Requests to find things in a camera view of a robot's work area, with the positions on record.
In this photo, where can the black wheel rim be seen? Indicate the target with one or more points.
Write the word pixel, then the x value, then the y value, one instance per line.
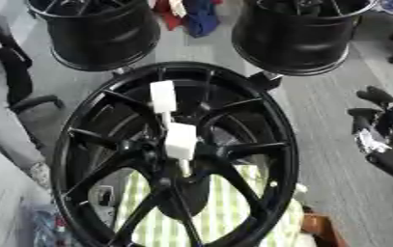
pixel 101 29
pixel 298 35

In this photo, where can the black spoked wheel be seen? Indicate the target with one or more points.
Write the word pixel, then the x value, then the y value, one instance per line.
pixel 250 148

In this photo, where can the white pin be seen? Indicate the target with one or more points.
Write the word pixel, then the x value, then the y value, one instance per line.
pixel 181 141
pixel 163 96

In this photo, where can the brown cardboard box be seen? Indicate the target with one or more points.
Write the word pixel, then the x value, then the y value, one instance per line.
pixel 322 229

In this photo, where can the pile of coloured clothes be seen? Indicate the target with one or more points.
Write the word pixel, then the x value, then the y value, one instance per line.
pixel 191 14

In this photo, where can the black office chair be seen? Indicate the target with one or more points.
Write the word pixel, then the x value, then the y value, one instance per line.
pixel 13 70

